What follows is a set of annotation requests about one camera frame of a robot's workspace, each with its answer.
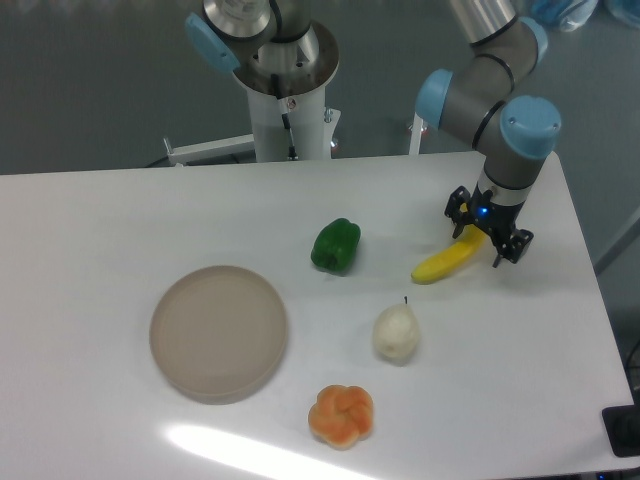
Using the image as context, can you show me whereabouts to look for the blue plastic bag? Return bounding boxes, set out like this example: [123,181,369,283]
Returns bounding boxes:
[529,0,599,32]

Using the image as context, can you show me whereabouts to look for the white support bracket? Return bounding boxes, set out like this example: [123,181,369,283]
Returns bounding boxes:
[163,134,255,166]
[406,113,429,155]

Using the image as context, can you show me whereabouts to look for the white left support bracket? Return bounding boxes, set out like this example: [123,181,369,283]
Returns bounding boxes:
[163,134,255,166]

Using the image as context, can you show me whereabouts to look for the white right support bracket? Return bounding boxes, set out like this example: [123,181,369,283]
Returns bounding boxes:
[406,113,429,155]

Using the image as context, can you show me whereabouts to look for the orange knotted bread roll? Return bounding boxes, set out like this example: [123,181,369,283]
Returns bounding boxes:
[307,385,374,450]

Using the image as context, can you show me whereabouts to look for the white pear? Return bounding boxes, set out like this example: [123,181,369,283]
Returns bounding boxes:
[372,297,421,365]

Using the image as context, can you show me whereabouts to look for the yellow banana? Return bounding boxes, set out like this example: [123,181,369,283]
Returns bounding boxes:
[410,225,487,285]

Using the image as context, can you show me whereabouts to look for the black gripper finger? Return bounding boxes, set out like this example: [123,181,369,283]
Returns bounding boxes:
[444,186,473,239]
[488,228,533,268]

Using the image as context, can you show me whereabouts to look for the blue bag at corner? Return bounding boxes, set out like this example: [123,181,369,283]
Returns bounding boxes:
[605,0,640,29]

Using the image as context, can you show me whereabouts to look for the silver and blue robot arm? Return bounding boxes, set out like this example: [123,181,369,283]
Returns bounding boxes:
[185,1,561,263]

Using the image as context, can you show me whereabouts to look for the beige round plate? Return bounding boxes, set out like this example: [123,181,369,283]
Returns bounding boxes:
[149,265,289,404]

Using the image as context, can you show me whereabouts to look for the green bell pepper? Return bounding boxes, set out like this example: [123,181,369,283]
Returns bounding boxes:
[310,218,361,273]

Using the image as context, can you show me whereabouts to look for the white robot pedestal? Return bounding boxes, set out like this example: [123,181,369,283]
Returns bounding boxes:
[228,24,342,162]

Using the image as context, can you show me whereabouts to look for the black pedestal cable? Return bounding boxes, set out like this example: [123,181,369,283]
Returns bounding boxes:
[269,73,299,161]

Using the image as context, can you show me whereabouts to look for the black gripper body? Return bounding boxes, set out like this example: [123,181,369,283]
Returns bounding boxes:
[468,182,525,240]

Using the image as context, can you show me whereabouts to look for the black device at edge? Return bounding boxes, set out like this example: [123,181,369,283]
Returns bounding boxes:
[602,405,639,458]

